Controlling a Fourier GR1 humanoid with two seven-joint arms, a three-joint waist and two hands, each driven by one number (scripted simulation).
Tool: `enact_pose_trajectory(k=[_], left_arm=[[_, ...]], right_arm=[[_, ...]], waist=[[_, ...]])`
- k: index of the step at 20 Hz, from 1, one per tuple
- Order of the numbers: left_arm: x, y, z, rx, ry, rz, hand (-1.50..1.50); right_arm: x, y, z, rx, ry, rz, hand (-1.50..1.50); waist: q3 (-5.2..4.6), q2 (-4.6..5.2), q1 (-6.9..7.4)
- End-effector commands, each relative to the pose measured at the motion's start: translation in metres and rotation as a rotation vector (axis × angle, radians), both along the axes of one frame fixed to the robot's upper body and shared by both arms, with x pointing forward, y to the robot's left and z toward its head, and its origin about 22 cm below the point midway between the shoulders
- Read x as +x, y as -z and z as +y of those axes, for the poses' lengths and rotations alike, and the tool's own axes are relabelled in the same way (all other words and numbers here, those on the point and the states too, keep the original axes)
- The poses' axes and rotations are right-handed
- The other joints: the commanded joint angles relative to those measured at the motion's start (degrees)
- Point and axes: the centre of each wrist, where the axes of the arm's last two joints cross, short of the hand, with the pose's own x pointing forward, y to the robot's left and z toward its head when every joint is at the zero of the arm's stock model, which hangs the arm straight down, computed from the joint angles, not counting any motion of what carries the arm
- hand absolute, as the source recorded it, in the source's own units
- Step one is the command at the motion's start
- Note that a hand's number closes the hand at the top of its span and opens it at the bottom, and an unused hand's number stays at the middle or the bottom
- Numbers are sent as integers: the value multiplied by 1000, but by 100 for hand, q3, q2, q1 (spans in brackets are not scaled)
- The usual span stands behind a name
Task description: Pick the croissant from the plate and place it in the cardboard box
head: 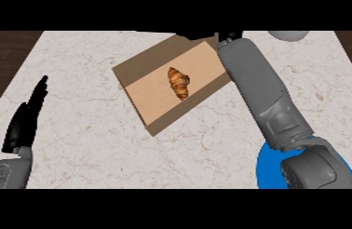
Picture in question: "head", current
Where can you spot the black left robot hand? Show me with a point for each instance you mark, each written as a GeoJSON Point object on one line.
{"type": "Point", "coordinates": [21, 127]}

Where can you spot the brown cardboard box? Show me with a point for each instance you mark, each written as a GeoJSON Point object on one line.
{"type": "Point", "coordinates": [172, 83]}

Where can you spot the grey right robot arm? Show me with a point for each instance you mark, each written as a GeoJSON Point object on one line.
{"type": "Point", "coordinates": [270, 108]}

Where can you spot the blue plate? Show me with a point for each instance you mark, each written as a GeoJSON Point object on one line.
{"type": "Point", "coordinates": [270, 167]}

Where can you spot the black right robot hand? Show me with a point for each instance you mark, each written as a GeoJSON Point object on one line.
{"type": "Point", "coordinates": [215, 35]}

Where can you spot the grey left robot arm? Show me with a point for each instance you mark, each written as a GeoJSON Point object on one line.
{"type": "Point", "coordinates": [14, 170]}

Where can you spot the golden brown croissant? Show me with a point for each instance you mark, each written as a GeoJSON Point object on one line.
{"type": "Point", "coordinates": [180, 83]}

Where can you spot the pale grey rounded object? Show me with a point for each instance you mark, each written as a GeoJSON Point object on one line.
{"type": "Point", "coordinates": [288, 34]}

